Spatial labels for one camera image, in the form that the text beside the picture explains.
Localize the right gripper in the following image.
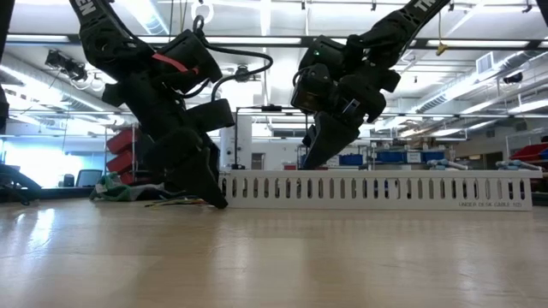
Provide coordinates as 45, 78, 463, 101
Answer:
301, 67, 402, 171

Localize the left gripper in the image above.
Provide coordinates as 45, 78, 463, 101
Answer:
101, 70, 229, 210

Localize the yellow wire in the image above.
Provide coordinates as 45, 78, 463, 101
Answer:
144, 197, 209, 209

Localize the white slotted cable raceway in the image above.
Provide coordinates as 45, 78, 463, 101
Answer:
218, 169, 543, 212

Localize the white raceway cover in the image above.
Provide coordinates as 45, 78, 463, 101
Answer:
220, 169, 544, 180

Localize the blue storage bin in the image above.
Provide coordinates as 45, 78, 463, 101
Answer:
338, 153, 366, 167
375, 150, 447, 165

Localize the black metal gantry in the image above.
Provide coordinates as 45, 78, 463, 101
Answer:
234, 104, 310, 170

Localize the white building column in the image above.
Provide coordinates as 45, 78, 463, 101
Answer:
219, 115, 253, 170

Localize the red storage bin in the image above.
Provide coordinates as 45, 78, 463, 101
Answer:
106, 151, 146, 174
106, 129, 140, 155

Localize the grey work glove green cuff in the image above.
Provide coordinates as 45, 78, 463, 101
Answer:
88, 171, 167, 203

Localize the pale blue roll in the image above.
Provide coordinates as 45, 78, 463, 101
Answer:
495, 159, 534, 172
426, 158, 471, 171

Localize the white air vent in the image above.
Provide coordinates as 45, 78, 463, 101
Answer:
475, 50, 496, 75

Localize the red plastic crate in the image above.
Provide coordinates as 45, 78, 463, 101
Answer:
509, 142, 548, 162

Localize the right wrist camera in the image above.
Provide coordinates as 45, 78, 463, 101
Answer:
290, 62, 334, 116

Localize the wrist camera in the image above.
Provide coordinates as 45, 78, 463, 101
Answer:
290, 62, 334, 116
186, 98, 236, 134

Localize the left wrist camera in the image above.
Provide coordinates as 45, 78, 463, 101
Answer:
186, 98, 236, 134

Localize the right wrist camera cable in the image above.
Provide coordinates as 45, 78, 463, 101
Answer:
292, 66, 313, 86

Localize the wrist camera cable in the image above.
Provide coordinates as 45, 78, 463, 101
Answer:
192, 15, 275, 104
292, 66, 313, 86

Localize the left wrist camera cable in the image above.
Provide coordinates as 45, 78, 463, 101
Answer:
192, 15, 275, 104

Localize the black dome camera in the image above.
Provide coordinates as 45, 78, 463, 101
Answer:
233, 63, 252, 84

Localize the white ring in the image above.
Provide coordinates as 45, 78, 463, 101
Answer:
190, 0, 215, 26

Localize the black camera on bracket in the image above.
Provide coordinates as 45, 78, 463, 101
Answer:
44, 49, 86, 81

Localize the black cable bundle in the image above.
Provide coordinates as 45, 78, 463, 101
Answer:
0, 163, 44, 205

